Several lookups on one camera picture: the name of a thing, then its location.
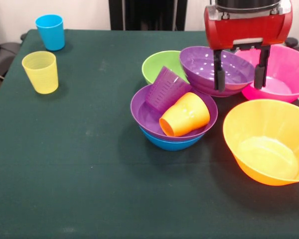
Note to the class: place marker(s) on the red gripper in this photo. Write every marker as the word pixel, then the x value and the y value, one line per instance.
pixel 249 30

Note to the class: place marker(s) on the yellow cup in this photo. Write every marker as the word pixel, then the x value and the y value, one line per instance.
pixel 41 74

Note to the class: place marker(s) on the dark green table cloth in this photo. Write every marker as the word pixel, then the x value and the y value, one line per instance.
pixel 64 161

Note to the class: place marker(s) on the blue cup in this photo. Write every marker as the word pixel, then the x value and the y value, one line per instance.
pixel 51 32

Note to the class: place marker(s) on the orange bowl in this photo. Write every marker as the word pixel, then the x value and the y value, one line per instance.
pixel 266 149

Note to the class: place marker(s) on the blue bowl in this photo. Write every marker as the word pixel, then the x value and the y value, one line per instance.
pixel 172 145

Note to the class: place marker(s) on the orange cup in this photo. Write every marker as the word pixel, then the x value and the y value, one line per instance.
pixel 169 127
pixel 194 109

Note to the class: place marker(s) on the green bowl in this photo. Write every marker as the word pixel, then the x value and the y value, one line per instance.
pixel 157 62

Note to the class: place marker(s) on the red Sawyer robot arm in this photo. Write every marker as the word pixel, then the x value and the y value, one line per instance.
pixel 246 5

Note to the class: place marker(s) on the pink bowl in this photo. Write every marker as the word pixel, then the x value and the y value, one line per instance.
pixel 289 69

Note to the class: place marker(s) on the purple cup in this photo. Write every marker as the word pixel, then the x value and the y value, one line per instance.
pixel 167 89

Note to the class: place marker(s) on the purple bowl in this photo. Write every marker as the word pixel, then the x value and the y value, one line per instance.
pixel 196 64
pixel 142 114

